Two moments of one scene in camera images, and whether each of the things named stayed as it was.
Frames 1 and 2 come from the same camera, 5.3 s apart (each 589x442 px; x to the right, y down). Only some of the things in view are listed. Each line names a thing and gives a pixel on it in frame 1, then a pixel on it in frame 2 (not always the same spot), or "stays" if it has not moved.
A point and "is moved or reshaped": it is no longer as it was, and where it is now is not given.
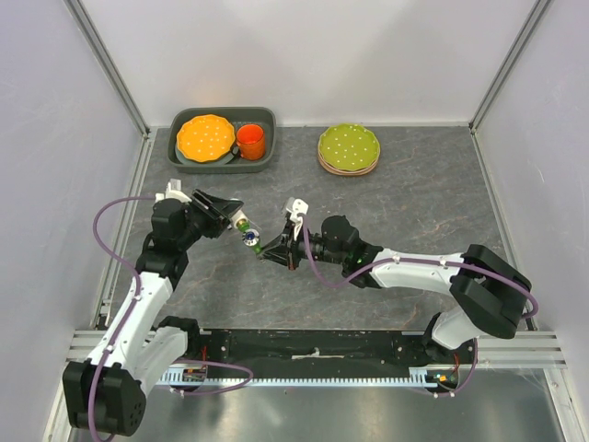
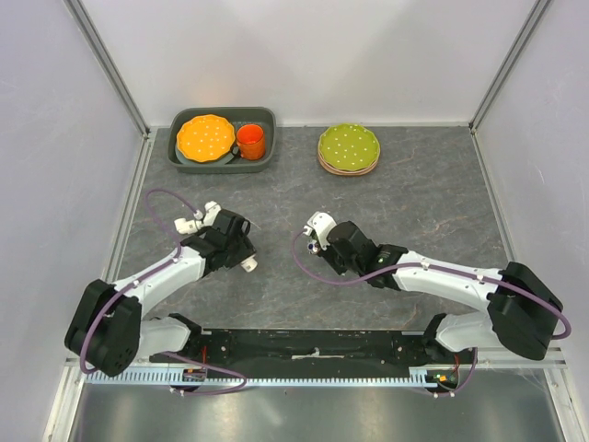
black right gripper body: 297,247 → 340,264
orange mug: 250,141 stays
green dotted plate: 349,146 stays
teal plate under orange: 219,160 stays
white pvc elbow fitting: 239,215 is moved or reshaped
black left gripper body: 200,219 → 238,250
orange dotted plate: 205,137 stays
